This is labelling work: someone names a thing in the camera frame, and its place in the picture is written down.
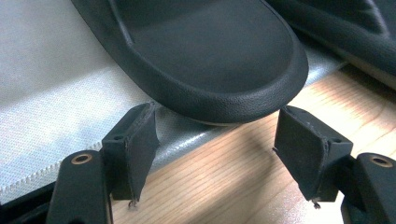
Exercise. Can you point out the black slipper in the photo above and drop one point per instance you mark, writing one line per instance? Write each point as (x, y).
(351, 34)
(205, 56)

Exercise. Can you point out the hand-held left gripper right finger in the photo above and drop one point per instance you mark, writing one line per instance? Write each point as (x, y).
(308, 155)

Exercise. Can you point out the metal shoe rack grey shelves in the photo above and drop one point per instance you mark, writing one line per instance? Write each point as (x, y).
(56, 93)

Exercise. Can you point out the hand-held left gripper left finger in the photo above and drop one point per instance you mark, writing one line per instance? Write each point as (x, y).
(137, 155)

